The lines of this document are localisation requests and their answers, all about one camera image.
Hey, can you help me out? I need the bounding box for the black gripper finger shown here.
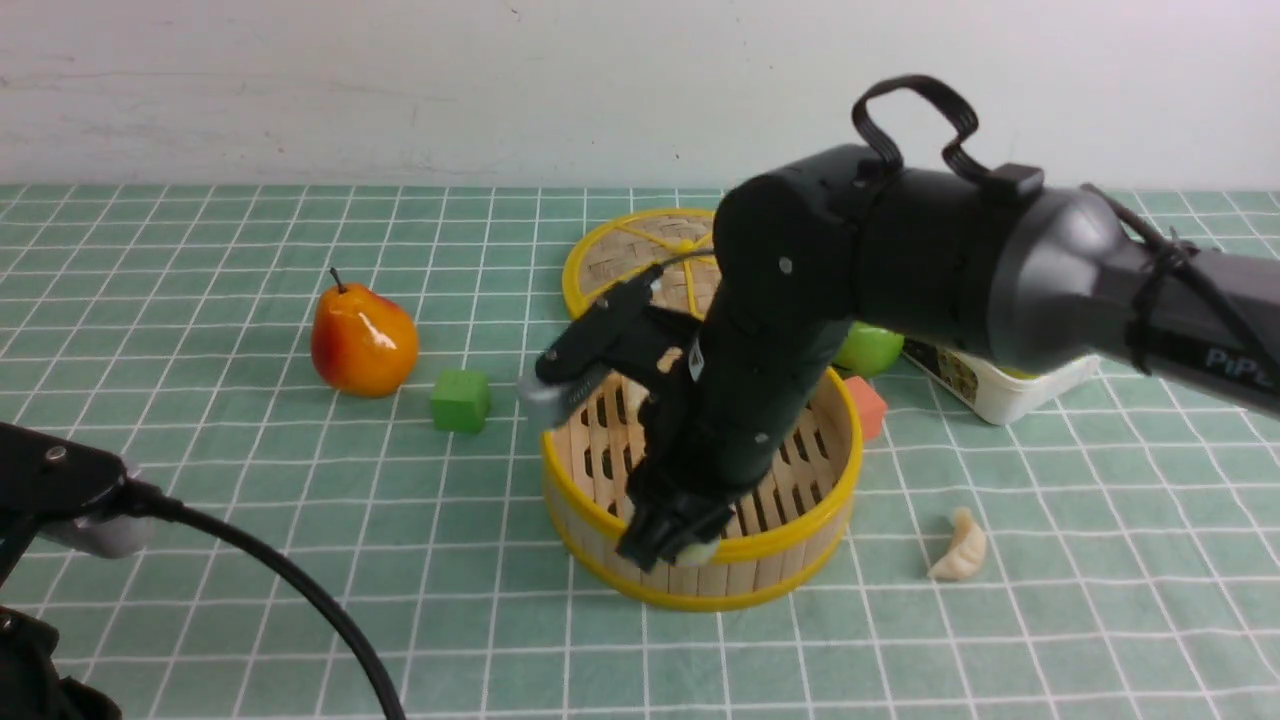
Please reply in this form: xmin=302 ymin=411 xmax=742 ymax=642
xmin=614 ymin=505 xmax=691 ymax=573

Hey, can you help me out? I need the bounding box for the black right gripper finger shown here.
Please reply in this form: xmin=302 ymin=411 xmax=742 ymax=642
xmin=680 ymin=505 xmax=735 ymax=551

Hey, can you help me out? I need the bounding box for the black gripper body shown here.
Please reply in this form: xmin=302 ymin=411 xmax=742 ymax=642
xmin=627 ymin=350 xmax=801 ymax=521

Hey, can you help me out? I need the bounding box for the yellow-rimmed bamboo steamer tray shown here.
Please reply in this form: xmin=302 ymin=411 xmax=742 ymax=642
xmin=540 ymin=370 xmax=863 ymax=612

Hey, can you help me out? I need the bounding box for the white pleated dumpling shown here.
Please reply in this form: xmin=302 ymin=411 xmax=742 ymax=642
xmin=927 ymin=507 xmax=989 ymax=582

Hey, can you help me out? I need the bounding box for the pale green dumpling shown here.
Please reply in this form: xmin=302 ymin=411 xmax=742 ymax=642
xmin=671 ymin=538 xmax=721 ymax=568

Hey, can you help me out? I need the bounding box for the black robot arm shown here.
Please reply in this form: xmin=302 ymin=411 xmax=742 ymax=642
xmin=616 ymin=76 xmax=1277 ymax=571

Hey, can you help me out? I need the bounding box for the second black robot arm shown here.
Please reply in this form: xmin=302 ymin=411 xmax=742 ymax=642
xmin=1 ymin=423 xmax=154 ymax=719

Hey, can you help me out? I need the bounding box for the woven bamboo steamer lid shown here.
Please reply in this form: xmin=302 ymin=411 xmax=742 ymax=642
xmin=561 ymin=208 xmax=721 ymax=318

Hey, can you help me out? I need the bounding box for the orange wooden cube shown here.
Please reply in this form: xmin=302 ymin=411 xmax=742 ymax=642
xmin=844 ymin=375 xmax=888 ymax=441

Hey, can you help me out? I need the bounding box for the green toy apple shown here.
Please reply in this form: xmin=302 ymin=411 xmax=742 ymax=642
xmin=832 ymin=322 xmax=905 ymax=379

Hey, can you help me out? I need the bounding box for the green wooden cube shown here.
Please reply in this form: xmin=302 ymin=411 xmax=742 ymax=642
xmin=430 ymin=369 xmax=492 ymax=436

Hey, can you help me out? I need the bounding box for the green lidded white lunch box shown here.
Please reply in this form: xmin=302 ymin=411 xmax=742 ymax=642
xmin=902 ymin=340 xmax=1101 ymax=427

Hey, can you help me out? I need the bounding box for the orange red toy pear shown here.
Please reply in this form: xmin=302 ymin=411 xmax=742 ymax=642
xmin=310 ymin=266 xmax=419 ymax=398

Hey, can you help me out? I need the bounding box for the green checkered tablecloth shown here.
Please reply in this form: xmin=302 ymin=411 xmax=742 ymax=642
xmin=0 ymin=184 xmax=1280 ymax=720

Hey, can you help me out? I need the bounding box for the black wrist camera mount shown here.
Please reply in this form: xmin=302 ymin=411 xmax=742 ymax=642
xmin=518 ymin=261 xmax=701 ymax=430

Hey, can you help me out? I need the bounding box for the black cable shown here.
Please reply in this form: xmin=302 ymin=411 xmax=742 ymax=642
xmin=125 ymin=480 xmax=408 ymax=720

